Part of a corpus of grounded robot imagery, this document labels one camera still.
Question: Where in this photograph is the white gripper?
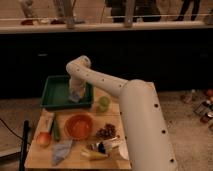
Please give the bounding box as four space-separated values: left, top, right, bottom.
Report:
69 77 86 98

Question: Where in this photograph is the grey-blue sponge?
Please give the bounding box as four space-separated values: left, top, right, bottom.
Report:
69 94 81 103

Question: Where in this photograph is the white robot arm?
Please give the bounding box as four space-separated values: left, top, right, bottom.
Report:
66 55 178 171

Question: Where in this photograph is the green plastic tray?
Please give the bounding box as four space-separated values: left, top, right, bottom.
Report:
41 75 93 110

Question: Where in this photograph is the orange plastic bowl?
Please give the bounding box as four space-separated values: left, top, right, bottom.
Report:
64 114 93 141

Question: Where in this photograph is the white box with knife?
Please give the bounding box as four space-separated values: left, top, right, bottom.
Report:
41 113 55 133

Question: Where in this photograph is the green cucumber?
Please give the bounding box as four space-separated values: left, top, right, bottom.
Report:
53 118 61 142

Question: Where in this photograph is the bunch of purple grapes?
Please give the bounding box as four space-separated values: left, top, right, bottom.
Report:
96 124 116 139

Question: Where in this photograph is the red apple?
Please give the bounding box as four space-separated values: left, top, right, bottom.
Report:
36 132 51 147

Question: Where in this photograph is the grey-blue cloth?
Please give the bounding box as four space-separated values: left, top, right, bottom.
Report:
51 140 72 166

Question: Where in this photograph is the black pole stand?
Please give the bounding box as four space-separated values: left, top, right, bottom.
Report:
19 120 30 171

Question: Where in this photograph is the silver metal utensil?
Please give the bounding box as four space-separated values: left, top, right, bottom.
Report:
87 136 120 151

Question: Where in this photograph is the yellow banana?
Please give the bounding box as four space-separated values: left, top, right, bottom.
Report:
81 151 108 160

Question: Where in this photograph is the white cup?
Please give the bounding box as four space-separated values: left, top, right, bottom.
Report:
118 142 129 160

